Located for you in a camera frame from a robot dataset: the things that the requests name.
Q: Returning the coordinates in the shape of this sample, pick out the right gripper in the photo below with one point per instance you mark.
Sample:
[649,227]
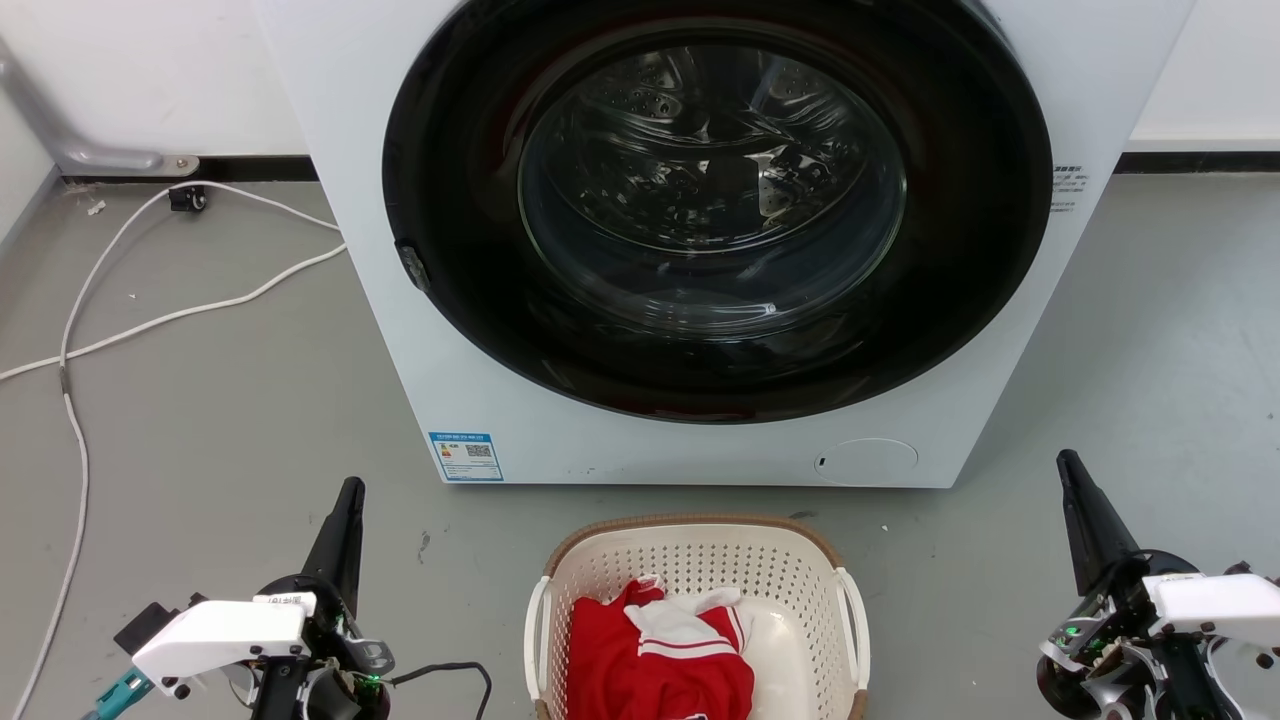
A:
[1125,625]

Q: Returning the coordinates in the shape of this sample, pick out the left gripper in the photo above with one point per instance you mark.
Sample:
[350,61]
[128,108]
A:
[335,650]

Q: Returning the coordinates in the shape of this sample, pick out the cream perforated laundry basket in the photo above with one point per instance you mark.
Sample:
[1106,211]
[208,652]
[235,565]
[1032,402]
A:
[700,555]

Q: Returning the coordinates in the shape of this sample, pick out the blue energy label sticker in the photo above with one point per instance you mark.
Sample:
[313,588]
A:
[465,456]

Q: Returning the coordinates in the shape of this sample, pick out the white front-load washing machine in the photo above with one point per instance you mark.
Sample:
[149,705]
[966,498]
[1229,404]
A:
[1010,400]

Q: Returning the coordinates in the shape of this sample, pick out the round white filter cover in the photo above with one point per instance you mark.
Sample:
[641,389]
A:
[866,462]

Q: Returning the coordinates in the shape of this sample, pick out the round black washing machine door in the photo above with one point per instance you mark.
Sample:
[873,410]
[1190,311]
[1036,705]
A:
[960,250]

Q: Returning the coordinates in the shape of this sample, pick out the red and white garment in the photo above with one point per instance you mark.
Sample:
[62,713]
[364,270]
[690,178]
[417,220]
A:
[640,670]

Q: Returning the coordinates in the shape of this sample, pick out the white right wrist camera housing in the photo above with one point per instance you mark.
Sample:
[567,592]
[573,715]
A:
[1220,603]

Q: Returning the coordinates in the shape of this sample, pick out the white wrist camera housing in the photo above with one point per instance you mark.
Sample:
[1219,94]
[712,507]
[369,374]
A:
[215,635]
[1220,603]

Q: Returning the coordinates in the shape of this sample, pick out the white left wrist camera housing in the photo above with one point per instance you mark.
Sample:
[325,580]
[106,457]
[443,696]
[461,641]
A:
[215,635]

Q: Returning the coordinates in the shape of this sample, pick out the grey wall pipe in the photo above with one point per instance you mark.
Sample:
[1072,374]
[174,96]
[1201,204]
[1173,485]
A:
[60,135]

